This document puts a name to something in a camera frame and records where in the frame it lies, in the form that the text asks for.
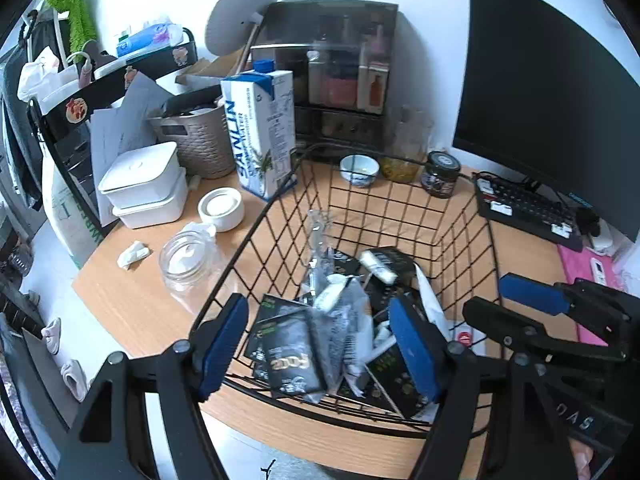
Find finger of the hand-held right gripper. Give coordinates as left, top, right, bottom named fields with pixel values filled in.
left=461, top=296, right=628, bottom=365
left=497, top=272, right=640, bottom=322

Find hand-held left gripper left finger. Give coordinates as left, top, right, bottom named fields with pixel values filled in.
left=55, top=293, right=250, bottom=480

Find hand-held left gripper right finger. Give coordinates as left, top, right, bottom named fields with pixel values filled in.
left=389, top=297, right=576, bottom=480

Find white sachet with red circle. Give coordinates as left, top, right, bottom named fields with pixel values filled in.
left=447, top=320, right=488, bottom=348

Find white snack packet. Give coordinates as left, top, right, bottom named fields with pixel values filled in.
left=414, top=264, right=453, bottom=341

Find pile of black tissue packs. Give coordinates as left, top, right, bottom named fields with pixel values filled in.
left=247, top=247, right=443, bottom=421

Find clear plastic wrapper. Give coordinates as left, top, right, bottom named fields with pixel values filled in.
left=302, top=210, right=336, bottom=286

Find black wire basket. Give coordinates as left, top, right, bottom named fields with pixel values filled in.
left=189, top=142, right=503, bottom=441

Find wooden desktop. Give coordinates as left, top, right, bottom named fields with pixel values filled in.
left=72, top=157, right=591, bottom=478

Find person's right hand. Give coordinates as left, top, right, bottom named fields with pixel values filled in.
left=572, top=447, right=597, bottom=479

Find pink desk mat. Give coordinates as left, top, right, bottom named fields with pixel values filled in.
left=557, top=242, right=626, bottom=348

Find white remote control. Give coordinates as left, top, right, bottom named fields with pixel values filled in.
left=587, top=256, right=612, bottom=283

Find white crumpled cloth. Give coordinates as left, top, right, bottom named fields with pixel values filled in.
left=587, top=220, right=621, bottom=256

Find black mechanical keyboard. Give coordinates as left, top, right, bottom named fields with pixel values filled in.
left=472, top=172, right=586, bottom=252

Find clear glass jar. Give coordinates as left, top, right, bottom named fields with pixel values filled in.
left=159, top=225, right=226, bottom=308

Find black power adapter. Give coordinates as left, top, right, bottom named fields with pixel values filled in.
left=575, top=207, right=601, bottom=236

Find crumpled white tissue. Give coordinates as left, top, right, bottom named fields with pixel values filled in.
left=116, top=241, right=151, bottom=268

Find white round lidded container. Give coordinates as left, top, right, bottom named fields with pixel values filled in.
left=197, top=186, right=246, bottom=232

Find dark jar with black lid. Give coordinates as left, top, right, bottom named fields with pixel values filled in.
left=420, top=151, right=462, bottom=198

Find pale slipper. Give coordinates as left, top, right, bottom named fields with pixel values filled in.
left=40, top=317, right=63, bottom=356
left=60, top=360, right=90, bottom=403

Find glass jar with yellow contents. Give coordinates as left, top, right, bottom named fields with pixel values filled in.
left=382, top=105, right=433, bottom=184

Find small blue and white cup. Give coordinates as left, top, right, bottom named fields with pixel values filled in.
left=340, top=154, right=380, bottom=188

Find grey woven basket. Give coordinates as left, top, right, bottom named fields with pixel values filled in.
left=147, top=85, right=238, bottom=180

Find black curved monitor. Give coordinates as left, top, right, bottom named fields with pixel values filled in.
left=452, top=0, right=640, bottom=243

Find white sack with green print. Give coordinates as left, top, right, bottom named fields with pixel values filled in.
left=40, top=160, right=108, bottom=271

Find blue and white drink carton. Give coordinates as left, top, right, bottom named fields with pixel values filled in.
left=220, top=59, right=296, bottom=201

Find white paper sheets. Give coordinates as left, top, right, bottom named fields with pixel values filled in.
left=89, top=71, right=176, bottom=226

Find brown cardboard box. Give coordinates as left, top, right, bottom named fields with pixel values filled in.
left=175, top=52, right=251, bottom=91

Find black shelf with stickers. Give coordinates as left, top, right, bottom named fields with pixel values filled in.
left=27, top=27, right=201, bottom=241

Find smoked acrylic storage box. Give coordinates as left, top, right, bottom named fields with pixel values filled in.
left=250, top=0, right=401, bottom=153

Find blue tissue pack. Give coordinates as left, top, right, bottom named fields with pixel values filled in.
left=116, top=20, right=185, bottom=58

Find white round disc on stand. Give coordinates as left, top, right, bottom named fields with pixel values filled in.
left=205, top=0, right=280, bottom=76

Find white plastic bag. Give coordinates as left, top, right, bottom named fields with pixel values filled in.
left=17, top=46, right=66, bottom=103

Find green fluffy duster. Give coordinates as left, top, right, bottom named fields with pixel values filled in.
left=37, top=0, right=98, bottom=56

